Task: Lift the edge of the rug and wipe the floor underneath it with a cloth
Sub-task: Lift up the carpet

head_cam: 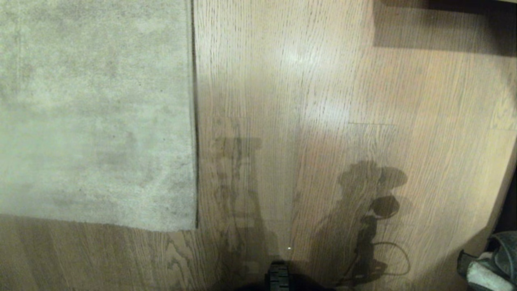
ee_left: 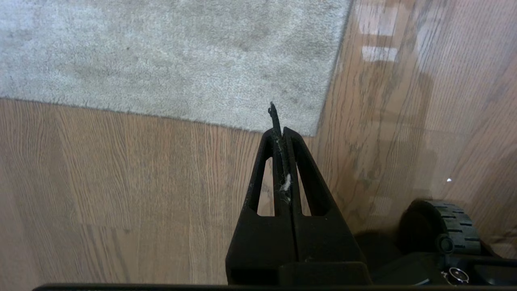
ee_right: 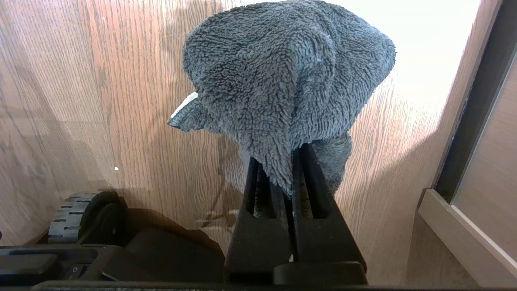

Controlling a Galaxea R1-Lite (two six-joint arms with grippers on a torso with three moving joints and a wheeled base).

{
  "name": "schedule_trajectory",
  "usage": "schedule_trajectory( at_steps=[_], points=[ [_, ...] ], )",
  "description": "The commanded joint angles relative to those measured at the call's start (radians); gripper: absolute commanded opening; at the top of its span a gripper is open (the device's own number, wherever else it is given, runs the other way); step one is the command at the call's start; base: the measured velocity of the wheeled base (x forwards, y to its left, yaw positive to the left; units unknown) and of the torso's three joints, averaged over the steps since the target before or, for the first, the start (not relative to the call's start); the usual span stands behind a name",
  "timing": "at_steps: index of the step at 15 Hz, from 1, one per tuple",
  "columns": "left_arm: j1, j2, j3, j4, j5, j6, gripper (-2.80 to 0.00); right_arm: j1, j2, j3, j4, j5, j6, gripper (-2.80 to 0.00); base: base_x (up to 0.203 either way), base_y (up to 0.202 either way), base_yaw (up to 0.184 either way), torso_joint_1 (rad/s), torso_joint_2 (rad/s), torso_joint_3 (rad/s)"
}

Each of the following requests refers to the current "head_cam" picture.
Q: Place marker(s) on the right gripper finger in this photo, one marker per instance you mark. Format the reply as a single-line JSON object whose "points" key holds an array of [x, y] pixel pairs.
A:
{"points": [[482, 278]]}

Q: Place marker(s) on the grey cloth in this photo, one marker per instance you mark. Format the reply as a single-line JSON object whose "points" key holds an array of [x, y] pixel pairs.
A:
{"points": [[505, 252]]}

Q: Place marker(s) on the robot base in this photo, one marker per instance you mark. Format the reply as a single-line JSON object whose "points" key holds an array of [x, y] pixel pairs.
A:
{"points": [[278, 279]]}

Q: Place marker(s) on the beige pile rug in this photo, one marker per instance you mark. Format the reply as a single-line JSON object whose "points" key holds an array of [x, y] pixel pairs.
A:
{"points": [[93, 113]]}

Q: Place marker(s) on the dark wooden furniture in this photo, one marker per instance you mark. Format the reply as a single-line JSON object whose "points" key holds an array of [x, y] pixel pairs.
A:
{"points": [[472, 4]]}

